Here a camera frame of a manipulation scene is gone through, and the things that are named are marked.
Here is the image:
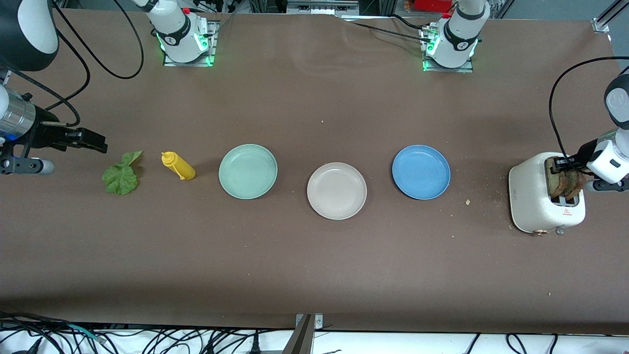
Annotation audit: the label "brown toasted bread slice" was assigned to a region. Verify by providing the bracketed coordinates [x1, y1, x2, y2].
[547, 157, 573, 198]
[568, 170, 589, 200]

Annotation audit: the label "green lettuce leaf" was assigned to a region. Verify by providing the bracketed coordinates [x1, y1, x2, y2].
[102, 150, 143, 195]

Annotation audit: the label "yellow mustard squeeze bottle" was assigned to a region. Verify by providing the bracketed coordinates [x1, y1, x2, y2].
[161, 151, 196, 180]

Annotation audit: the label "blue plate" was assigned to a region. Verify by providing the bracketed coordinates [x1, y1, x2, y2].
[392, 145, 451, 201]

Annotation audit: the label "mint green plate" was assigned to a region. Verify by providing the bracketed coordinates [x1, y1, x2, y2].
[219, 144, 278, 200]

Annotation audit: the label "beige plate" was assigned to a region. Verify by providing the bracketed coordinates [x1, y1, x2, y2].
[307, 162, 368, 220]

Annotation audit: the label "white toaster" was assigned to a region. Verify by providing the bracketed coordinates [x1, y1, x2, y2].
[509, 151, 586, 236]

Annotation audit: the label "red box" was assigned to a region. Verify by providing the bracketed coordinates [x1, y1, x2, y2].
[413, 0, 455, 13]

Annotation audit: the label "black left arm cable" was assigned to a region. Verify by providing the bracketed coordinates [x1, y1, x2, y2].
[549, 57, 629, 160]

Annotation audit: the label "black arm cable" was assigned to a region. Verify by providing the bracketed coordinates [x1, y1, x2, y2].
[549, 57, 629, 160]
[0, 0, 145, 127]

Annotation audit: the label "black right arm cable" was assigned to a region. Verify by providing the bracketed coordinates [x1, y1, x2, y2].
[0, 0, 145, 127]

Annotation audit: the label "aluminium frame profile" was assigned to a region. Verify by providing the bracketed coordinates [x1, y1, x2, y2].
[592, 0, 629, 34]

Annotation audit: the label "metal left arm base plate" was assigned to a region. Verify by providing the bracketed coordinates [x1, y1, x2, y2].
[420, 27, 475, 74]

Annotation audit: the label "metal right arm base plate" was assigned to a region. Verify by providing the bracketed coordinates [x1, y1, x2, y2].
[162, 20, 220, 67]

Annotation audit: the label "looped black cable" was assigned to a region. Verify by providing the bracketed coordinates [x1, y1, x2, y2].
[506, 333, 529, 354]

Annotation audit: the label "teal cable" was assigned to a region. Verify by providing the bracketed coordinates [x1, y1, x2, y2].
[68, 324, 107, 344]

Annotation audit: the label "tangled black cables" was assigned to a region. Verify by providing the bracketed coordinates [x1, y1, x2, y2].
[0, 310, 344, 354]

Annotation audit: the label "black base power cable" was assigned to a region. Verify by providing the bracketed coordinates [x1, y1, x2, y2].
[343, 14, 434, 43]

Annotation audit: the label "grey metal rail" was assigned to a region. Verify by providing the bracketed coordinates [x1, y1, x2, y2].
[287, 0, 359, 15]

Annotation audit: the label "dark grey metal post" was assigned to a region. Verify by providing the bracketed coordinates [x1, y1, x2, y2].
[283, 315, 313, 354]

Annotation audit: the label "silver metal bracket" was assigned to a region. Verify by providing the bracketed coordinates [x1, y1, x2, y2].
[295, 313, 324, 330]

